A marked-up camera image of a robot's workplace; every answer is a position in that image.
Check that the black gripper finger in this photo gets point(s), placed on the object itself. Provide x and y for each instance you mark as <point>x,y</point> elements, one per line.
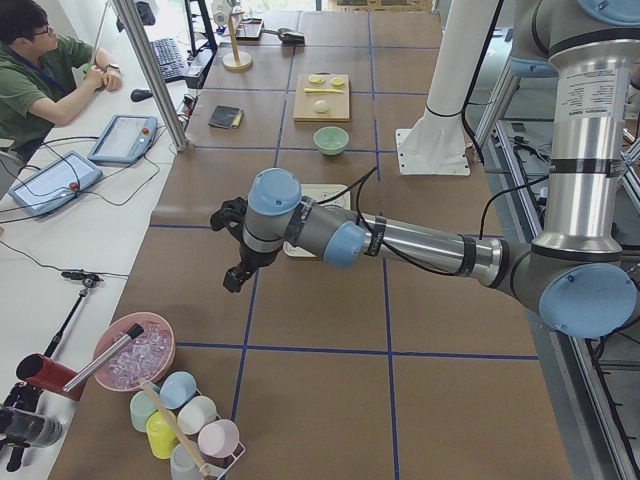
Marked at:
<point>235,277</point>

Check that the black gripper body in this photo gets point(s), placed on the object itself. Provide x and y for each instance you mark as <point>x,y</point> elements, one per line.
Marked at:
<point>254,259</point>

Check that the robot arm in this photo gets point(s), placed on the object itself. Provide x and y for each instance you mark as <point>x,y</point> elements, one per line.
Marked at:
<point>543,29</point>
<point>579,290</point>

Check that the pink bowl with ice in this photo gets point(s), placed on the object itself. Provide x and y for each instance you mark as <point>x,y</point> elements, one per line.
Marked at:
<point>147,357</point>

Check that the green ceramic bowl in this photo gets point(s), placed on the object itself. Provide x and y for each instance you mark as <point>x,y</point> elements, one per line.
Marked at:
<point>331,140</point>

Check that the steel muddler black tip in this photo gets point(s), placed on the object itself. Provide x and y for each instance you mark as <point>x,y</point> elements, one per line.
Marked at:
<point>88,371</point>

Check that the blue cup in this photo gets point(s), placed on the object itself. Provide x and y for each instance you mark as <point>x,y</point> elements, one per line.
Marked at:
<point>178,389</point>

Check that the white cup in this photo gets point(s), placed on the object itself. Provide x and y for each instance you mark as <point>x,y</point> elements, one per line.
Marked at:
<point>196,413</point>

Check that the black selfie stick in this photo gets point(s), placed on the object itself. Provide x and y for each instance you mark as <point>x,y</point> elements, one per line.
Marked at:
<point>88,280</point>

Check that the green cup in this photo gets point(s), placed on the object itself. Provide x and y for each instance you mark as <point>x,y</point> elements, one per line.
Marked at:
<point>141,408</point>

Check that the pink cup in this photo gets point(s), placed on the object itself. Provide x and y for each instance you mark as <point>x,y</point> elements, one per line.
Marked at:
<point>219,439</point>

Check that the far teach pendant tablet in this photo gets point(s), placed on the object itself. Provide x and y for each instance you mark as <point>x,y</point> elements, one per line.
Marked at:
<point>124,140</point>

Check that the teach pendant tablet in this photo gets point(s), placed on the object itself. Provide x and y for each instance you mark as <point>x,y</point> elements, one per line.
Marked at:
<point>55,185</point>
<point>124,140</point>

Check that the bamboo cutting board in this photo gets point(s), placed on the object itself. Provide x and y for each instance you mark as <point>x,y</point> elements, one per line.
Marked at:
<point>339,110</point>

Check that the yellow plastic knife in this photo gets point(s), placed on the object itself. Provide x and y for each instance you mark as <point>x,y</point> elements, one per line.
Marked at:
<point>323,91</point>

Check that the yellow cup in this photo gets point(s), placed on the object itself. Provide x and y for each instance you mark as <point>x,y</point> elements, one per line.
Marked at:
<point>161,438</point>

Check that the lemon slice upper stack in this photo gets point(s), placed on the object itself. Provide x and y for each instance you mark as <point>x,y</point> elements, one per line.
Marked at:
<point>316,79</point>

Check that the grey cup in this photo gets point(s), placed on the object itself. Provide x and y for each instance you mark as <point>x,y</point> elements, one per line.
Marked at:
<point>182,465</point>

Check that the single lemon slice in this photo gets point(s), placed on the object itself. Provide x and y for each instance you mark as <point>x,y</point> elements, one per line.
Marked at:
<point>337,80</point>

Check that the near teach pendant tablet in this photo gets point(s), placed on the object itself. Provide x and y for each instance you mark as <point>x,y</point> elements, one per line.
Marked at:
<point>55,185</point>

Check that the wooden mug tree stand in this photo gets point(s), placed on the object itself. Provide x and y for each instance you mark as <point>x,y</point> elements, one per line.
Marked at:
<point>236,60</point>

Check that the black computer mouse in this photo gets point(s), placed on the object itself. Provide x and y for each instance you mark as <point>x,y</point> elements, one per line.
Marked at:
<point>138,95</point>

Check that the red bottle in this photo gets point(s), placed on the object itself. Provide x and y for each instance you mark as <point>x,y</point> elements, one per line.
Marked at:
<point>47,374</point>

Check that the black keyboard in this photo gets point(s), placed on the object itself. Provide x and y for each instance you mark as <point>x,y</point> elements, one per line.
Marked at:
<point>170,59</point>

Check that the steel scoop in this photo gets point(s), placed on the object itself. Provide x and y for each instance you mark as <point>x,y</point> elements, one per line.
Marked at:
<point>286,36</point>

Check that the person in green shirt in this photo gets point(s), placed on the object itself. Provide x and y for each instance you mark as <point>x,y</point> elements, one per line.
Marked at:
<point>47,80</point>

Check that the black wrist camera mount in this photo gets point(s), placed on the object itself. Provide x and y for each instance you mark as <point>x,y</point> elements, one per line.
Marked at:
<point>230,216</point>

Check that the wooden rack handle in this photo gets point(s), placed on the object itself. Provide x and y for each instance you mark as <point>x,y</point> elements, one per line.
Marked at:
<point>204,469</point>

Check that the white wire cup rack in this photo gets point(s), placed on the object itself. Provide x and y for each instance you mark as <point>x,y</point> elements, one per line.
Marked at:
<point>223,465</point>

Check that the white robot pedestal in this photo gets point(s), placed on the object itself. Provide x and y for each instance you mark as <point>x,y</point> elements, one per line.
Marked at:
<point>436,144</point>

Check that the aluminium frame post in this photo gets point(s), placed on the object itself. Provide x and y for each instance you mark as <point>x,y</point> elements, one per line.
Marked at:
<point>127,12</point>

